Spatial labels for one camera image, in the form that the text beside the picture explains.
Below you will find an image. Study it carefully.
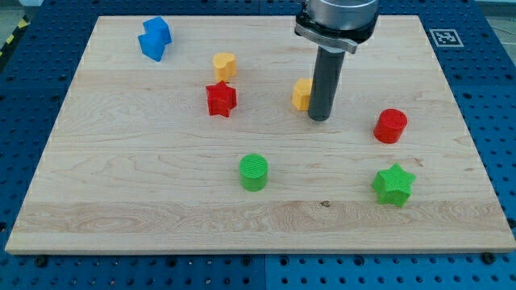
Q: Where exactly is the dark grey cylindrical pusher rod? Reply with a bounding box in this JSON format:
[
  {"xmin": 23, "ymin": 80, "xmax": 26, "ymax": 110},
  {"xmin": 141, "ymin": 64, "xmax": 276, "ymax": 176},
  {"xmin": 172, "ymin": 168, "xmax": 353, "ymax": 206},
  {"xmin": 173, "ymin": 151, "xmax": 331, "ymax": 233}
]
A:
[{"xmin": 308, "ymin": 46, "xmax": 345, "ymax": 122}]

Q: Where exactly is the yellow hexagon block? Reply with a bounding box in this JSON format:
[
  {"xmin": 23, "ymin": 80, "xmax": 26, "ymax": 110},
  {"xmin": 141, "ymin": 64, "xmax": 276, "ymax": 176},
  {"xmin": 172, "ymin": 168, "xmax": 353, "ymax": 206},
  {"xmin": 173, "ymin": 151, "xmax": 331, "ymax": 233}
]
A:
[{"xmin": 291, "ymin": 78, "xmax": 313, "ymax": 111}]

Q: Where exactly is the red cylinder block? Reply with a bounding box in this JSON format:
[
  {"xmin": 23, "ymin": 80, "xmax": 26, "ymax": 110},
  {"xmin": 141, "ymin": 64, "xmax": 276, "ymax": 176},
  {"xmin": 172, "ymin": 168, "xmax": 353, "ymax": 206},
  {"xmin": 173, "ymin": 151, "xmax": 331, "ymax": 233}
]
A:
[{"xmin": 373, "ymin": 108, "xmax": 408, "ymax": 144}]

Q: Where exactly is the yellow heart block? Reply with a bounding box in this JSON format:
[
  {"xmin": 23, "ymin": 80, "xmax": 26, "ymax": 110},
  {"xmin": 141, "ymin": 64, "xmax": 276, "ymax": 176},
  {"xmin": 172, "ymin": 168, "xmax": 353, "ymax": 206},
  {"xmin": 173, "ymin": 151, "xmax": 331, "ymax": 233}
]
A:
[{"xmin": 212, "ymin": 52, "xmax": 237, "ymax": 81}]

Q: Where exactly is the red star block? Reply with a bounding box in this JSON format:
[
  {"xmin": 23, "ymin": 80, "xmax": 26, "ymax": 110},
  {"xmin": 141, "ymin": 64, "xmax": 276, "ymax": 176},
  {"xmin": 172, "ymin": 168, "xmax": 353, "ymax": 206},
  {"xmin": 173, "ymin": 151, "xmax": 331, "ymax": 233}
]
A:
[{"xmin": 206, "ymin": 81, "xmax": 237, "ymax": 118}]

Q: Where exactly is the white fiducial marker tag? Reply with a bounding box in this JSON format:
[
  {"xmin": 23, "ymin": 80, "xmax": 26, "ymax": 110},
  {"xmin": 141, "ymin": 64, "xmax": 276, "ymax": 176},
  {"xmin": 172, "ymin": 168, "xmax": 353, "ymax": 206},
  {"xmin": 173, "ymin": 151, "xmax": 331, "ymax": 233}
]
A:
[{"xmin": 430, "ymin": 28, "xmax": 464, "ymax": 48}]

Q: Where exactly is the green cylinder block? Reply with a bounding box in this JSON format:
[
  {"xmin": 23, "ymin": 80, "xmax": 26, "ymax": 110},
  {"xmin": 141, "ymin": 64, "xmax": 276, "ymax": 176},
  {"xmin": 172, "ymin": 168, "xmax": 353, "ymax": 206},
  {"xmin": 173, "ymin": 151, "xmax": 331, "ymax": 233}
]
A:
[{"xmin": 239, "ymin": 153, "xmax": 268, "ymax": 192}]

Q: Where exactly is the green star block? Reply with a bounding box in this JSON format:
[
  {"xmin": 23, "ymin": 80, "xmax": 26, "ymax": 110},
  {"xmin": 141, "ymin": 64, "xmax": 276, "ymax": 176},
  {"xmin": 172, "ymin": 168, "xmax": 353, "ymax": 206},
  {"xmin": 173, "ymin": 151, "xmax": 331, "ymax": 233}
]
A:
[{"xmin": 372, "ymin": 163, "xmax": 416, "ymax": 207}]

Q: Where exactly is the light wooden board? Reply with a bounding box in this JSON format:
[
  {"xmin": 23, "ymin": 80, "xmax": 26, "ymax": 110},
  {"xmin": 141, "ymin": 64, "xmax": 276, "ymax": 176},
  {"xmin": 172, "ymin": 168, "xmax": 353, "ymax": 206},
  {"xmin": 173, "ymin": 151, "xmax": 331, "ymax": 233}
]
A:
[{"xmin": 6, "ymin": 15, "xmax": 515, "ymax": 255}]

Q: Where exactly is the blue angular block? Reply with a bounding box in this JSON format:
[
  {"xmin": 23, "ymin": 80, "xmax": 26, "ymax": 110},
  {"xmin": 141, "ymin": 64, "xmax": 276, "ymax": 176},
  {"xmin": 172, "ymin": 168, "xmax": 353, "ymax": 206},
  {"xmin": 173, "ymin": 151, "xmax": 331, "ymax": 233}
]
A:
[{"xmin": 138, "ymin": 17, "xmax": 173, "ymax": 62}]

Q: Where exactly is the yellow black hazard tape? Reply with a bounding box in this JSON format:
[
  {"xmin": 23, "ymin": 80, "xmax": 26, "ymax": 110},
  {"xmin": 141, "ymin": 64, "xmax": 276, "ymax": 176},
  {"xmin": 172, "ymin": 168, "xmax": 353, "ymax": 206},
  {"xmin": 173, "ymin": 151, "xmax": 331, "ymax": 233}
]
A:
[{"xmin": 1, "ymin": 14, "xmax": 31, "ymax": 60}]

